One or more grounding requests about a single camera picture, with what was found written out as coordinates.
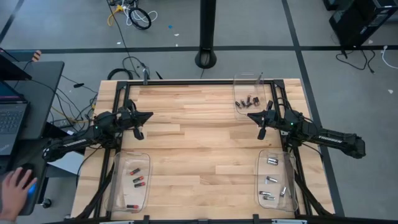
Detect black camera stand pole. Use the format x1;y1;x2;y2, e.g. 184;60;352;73
194;0;218;70

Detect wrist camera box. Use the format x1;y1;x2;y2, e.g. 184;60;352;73
270;111;284;128
117;109;133;126

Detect grey flat box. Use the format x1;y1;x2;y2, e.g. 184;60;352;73
46;151;86;177

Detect black computer mouse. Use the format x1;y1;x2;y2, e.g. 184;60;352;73
26;177;38;203

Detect black equipment case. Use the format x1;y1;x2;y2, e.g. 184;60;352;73
323;0;398;50

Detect black metal table frame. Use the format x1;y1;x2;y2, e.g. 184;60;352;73
74;79;333;224

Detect white tangled cable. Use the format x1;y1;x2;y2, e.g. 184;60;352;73
123;0;159;27

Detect yellow cable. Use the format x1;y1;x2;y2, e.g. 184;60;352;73
107;4;125;27

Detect dark grey laptop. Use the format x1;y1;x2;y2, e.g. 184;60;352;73
0;81;30;156

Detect angled black screen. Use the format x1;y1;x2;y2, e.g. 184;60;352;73
0;47;33;82

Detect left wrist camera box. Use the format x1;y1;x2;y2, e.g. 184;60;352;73
117;109;133;126

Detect black floor cables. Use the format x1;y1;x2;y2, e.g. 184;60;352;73
335;46;377;75

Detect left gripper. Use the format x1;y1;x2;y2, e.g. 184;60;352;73
119;99;154;141

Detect black cable with plug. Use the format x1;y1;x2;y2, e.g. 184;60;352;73
60;74;99;94

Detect thick black cable loop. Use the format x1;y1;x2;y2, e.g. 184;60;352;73
107;67;134;81

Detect black desk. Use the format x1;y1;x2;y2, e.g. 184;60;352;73
0;60;65;217

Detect person's hand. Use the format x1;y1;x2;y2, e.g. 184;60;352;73
0;167;39;222

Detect coiled black cable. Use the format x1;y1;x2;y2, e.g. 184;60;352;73
128;6;152;31

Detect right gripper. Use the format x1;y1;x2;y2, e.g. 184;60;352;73
247;101;282;141

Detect white cable with plug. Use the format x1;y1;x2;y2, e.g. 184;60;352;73
381;45;398;70

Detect grey power strip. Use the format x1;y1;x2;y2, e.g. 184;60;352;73
51;118;78;129

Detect long thin black cable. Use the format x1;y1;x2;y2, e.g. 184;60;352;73
105;0;141;78

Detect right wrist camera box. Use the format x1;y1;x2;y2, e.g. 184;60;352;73
270;111;284;128

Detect clear plastic bin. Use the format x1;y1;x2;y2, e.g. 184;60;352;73
254;149;299;213
232;72;271;121
105;151;152;215

